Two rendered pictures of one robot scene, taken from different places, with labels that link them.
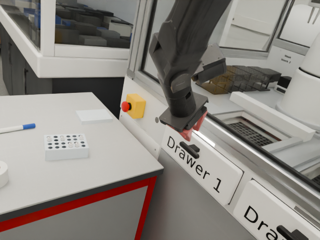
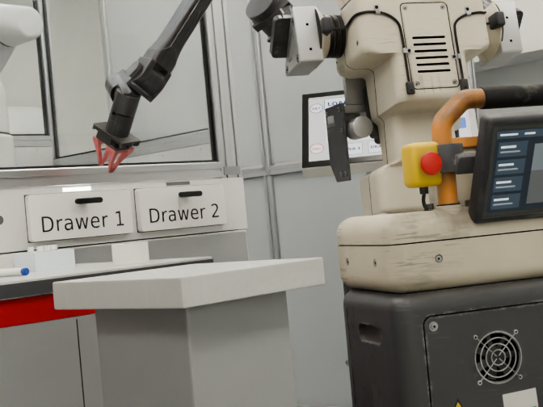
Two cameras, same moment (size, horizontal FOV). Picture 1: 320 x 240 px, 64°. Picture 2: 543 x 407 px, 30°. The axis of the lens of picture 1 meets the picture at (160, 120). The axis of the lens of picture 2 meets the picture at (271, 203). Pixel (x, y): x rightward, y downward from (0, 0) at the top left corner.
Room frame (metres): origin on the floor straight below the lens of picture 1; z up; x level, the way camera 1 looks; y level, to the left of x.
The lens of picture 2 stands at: (0.26, 2.35, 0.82)
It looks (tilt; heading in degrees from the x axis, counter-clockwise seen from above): 1 degrees up; 268
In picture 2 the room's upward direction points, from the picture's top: 5 degrees counter-clockwise
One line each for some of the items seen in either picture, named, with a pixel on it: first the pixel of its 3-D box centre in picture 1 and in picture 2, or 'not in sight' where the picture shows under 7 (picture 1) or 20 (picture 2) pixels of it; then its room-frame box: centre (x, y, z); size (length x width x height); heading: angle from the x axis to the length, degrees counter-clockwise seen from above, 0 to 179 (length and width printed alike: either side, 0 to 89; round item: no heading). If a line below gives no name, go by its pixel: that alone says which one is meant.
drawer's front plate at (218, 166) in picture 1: (195, 156); (81, 215); (0.63, -0.13, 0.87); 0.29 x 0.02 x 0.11; 42
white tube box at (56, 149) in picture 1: (65, 146); (44, 260); (0.65, 0.27, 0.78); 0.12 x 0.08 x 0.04; 121
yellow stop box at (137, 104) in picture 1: (134, 105); not in sight; (0.86, 0.11, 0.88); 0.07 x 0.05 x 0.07; 42
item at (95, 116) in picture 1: (94, 116); not in sight; (0.91, 0.26, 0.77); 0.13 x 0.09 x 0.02; 128
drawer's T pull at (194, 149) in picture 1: (192, 149); (86, 200); (0.61, -0.11, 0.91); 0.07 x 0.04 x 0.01; 42
